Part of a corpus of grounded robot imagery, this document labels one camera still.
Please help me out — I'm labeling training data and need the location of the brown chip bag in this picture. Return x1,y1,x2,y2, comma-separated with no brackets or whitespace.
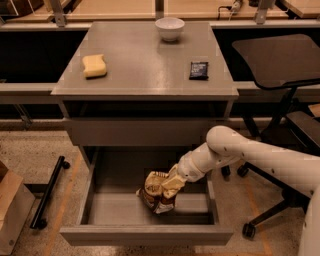
136,171,176,214

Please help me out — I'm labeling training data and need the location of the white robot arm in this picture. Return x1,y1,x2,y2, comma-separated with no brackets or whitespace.
162,126,320,256

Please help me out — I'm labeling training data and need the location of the closed grey top drawer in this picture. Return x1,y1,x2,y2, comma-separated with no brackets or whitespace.
63,118,225,146

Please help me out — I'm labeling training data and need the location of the open grey drawer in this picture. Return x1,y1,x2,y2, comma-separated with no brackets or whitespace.
60,146,233,246

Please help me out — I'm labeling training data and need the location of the grey drawer cabinet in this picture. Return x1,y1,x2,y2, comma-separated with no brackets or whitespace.
52,22,238,167

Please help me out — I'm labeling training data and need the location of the dark blue snack packet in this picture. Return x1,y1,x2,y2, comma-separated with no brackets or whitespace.
189,62,208,80

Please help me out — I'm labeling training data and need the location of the yellow sponge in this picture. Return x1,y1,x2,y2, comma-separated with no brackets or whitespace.
82,54,107,78

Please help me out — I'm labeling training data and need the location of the black wheeled bar stand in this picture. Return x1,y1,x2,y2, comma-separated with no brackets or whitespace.
27,156,70,230

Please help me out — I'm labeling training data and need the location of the white ceramic bowl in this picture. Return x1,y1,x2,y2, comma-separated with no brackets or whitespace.
155,17,185,42

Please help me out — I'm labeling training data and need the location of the cardboard box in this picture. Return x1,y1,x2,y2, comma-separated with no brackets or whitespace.
0,162,35,255

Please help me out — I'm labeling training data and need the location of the black office chair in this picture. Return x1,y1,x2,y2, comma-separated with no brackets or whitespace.
232,34,320,238

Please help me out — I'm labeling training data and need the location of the white plug with cable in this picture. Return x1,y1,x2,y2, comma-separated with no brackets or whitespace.
217,0,243,19

